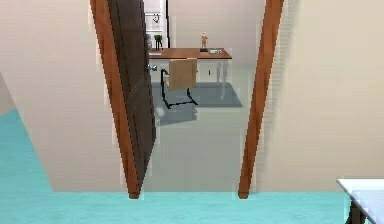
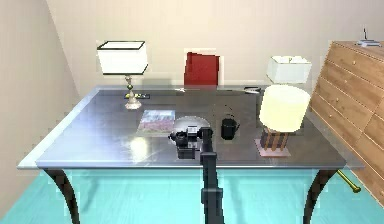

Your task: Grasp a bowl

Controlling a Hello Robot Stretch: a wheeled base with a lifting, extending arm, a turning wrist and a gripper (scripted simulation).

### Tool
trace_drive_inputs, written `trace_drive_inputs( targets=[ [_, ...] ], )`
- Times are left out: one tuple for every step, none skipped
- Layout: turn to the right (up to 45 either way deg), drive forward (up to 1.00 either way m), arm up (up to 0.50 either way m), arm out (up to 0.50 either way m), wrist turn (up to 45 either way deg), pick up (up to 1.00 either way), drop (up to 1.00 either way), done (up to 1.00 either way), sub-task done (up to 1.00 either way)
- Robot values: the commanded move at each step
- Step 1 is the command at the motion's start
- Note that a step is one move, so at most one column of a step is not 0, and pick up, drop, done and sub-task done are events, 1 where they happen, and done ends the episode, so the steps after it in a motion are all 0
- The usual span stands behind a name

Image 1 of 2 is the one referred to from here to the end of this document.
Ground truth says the dark brown room door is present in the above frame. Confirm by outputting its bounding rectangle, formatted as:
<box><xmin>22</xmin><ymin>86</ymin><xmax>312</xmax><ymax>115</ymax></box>
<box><xmin>107</xmin><ymin>0</ymin><xmax>157</xmax><ymax>194</ymax></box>

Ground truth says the tan chair black frame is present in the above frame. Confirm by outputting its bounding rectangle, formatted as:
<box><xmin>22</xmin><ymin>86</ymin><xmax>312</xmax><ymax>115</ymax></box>
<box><xmin>160</xmin><ymin>57</ymin><xmax>200</xmax><ymax>110</ymax></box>

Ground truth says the brown top white desk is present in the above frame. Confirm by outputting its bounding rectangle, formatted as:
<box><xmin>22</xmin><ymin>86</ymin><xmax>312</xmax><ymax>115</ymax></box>
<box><xmin>148</xmin><ymin>47</ymin><xmax>233</xmax><ymax>100</ymax></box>

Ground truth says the tan figurine statue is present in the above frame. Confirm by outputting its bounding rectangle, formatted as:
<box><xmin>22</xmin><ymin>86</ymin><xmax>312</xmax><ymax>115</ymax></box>
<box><xmin>199</xmin><ymin>31</ymin><xmax>209</xmax><ymax>53</ymax></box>

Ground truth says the brown wooden door frame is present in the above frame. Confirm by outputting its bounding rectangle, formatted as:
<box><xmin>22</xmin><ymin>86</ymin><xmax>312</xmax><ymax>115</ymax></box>
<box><xmin>89</xmin><ymin>0</ymin><xmax>285</xmax><ymax>200</ymax></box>

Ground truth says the green house plant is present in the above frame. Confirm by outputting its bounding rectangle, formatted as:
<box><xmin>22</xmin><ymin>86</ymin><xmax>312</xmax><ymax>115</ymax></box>
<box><xmin>153</xmin><ymin>34</ymin><xmax>164</xmax><ymax>52</ymax></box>

